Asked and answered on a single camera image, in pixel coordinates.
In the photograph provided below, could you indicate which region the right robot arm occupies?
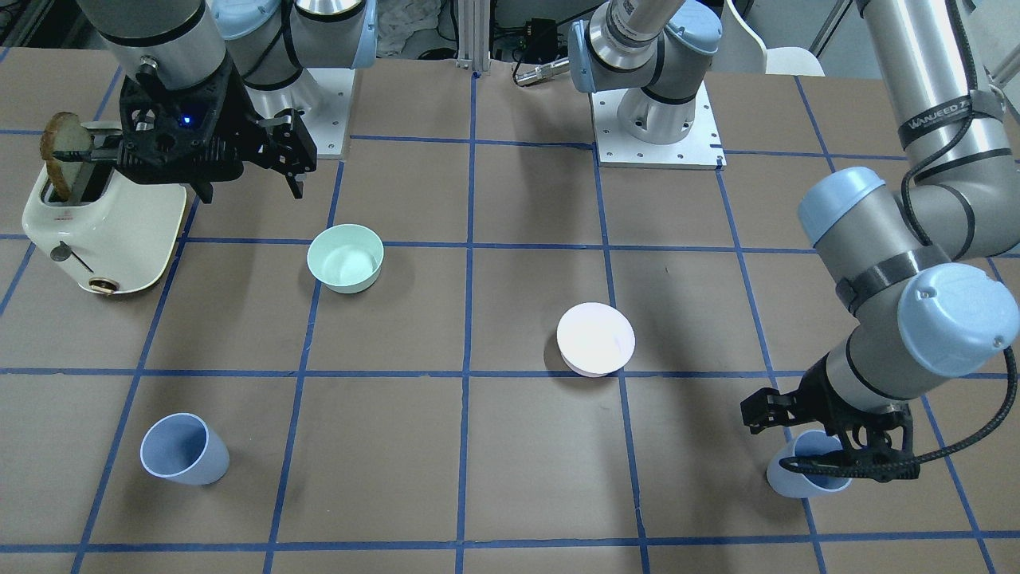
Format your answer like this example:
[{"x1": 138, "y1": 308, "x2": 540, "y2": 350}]
[{"x1": 40, "y1": 1, "x2": 378, "y2": 203}]

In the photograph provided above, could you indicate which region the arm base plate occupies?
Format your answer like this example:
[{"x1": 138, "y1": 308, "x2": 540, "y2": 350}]
[
  {"x1": 590, "y1": 83, "x2": 728, "y2": 170},
  {"x1": 247, "y1": 68, "x2": 357, "y2": 159}
]

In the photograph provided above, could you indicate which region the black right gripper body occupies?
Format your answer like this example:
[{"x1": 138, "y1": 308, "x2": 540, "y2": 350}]
[{"x1": 118, "y1": 56, "x2": 276, "y2": 203}]

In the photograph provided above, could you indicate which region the cream white toaster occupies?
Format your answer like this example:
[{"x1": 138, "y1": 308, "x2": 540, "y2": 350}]
[{"x1": 22, "y1": 121, "x2": 188, "y2": 295}]

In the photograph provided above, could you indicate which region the pink white bowl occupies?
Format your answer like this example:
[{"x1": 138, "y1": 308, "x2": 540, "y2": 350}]
[{"x1": 556, "y1": 302, "x2": 635, "y2": 378}]

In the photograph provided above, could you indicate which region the white chair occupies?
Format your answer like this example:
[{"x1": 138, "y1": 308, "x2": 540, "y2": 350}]
[{"x1": 713, "y1": 0, "x2": 826, "y2": 77}]

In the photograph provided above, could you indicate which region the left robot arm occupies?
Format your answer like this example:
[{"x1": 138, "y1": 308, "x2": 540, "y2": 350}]
[{"x1": 742, "y1": 1, "x2": 1018, "y2": 482}]

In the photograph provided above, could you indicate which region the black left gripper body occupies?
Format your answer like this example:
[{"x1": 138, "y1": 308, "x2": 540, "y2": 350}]
[{"x1": 794, "y1": 362, "x2": 921, "y2": 483}]

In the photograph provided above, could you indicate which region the blue cup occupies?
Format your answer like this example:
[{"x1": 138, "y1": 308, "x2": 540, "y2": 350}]
[
  {"x1": 766, "y1": 430, "x2": 852, "y2": 499},
  {"x1": 139, "y1": 413, "x2": 230, "y2": 486}
]

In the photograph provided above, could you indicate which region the mint green bowl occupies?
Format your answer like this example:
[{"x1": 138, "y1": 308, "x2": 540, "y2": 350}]
[{"x1": 306, "y1": 224, "x2": 385, "y2": 294}]

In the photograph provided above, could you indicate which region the toasted bread slice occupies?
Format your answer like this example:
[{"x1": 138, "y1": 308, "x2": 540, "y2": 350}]
[{"x1": 39, "y1": 112, "x2": 94, "y2": 202}]

